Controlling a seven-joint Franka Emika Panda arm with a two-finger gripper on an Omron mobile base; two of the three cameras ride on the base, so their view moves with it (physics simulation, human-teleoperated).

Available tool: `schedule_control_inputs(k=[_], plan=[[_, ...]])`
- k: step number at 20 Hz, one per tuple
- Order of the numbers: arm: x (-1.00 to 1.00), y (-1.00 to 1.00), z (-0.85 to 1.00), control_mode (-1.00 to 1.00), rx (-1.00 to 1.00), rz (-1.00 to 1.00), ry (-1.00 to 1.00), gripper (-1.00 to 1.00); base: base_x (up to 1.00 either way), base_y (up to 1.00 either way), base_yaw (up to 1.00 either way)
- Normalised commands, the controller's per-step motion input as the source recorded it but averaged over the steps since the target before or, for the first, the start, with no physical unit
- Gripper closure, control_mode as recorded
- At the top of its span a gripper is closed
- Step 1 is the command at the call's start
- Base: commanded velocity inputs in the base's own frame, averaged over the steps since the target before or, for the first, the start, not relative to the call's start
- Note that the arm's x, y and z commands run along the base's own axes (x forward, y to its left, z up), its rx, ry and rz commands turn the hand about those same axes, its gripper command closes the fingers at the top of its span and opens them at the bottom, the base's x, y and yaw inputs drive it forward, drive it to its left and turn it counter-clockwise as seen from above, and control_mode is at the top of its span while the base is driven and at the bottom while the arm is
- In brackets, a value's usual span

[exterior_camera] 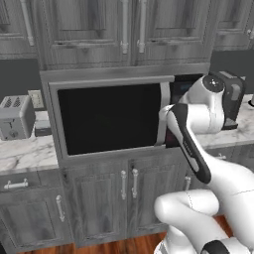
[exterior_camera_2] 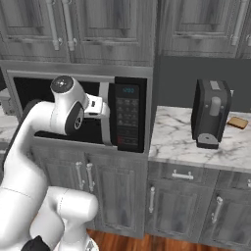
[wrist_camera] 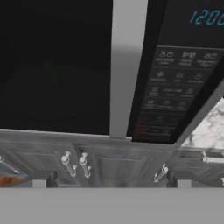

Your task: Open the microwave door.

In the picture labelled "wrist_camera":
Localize black glass microwave door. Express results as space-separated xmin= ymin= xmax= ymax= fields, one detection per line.
xmin=0 ymin=0 xmax=167 ymax=140

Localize black microwave oven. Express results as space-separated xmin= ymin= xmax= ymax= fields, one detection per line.
xmin=126 ymin=0 xmax=224 ymax=145

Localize grey wooden drawer front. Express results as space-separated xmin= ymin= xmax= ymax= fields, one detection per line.
xmin=170 ymin=148 xmax=224 ymax=182

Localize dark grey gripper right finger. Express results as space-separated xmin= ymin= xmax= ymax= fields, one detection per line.
xmin=166 ymin=171 xmax=193 ymax=189

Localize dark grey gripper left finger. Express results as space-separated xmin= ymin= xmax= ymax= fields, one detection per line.
xmin=31 ymin=171 xmax=59 ymax=189

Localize grey wooden cupboard door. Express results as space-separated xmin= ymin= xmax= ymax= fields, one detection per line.
xmin=144 ymin=145 xmax=183 ymax=188
xmin=0 ymin=139 xmax=77 ymax=188
xmin=74 ymin=143 xmax=156 ymax=188

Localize silver bar cupboard handle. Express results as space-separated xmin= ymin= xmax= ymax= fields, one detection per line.
xmin=79 ymin=151 xmax=93 ymax=179
xmin=60 ymin=150 xmax=79 ymax=179
xmin=0 ymin=155 xmax=21 ymax=175
xmin=153 ymin=163 xmax=170 ymax=185

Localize grey microwave door handle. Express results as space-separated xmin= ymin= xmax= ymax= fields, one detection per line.
xmin=108 ymin=0 xmax=150 ymax=140

